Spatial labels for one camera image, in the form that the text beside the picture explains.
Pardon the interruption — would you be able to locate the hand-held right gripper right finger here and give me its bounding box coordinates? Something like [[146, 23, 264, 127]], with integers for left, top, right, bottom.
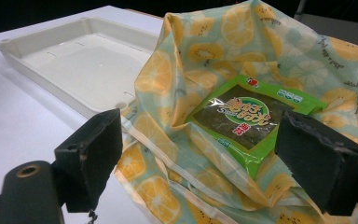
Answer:
[[274, 110, 358, 217]]

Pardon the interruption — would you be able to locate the fruit print shopping bag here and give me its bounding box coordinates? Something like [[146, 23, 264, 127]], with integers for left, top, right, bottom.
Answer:
[[114, 0, 358, 224]]

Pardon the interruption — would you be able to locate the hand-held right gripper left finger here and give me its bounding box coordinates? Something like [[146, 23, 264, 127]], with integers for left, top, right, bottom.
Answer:
[[53, 107, 124, 214]]

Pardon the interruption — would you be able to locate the white plastic tray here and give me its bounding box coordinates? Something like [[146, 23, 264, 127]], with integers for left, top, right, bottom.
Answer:
[[0, 17, 160, 119]]

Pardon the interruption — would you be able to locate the green seaweed snack packet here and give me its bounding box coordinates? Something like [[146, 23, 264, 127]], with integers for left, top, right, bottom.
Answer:
[[185, 74, 328, 181]]

